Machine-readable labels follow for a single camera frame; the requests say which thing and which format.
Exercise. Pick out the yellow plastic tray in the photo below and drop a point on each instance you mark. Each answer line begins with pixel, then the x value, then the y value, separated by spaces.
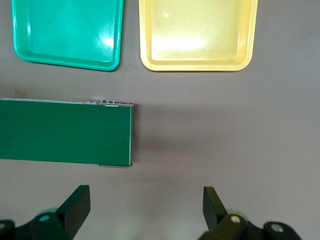
pixel 197 32

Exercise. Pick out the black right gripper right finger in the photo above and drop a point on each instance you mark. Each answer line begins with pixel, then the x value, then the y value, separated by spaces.
pixel 217 215

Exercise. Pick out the green conveyor belt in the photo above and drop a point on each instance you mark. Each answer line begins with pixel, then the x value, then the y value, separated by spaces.
pixel 65 132

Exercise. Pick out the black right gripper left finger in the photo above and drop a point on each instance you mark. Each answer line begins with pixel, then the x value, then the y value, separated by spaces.
pixel 67 215

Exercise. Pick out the green plastic tray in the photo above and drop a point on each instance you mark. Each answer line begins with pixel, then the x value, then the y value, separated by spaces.
pixel 67 30

